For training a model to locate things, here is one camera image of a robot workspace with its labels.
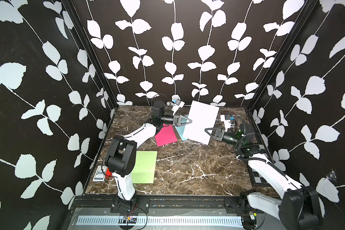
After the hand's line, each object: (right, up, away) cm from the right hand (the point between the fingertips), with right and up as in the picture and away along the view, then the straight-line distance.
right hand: (205, 130), depth 73 cm
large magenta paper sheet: (-23, -6, +30) cm, 38 cm away
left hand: (-7, +4, +2) cm, 9 cm away
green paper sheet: (-35, -26, +13) cm, 46 cm away
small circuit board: (-40, -46, -2) cm, 61 cm away
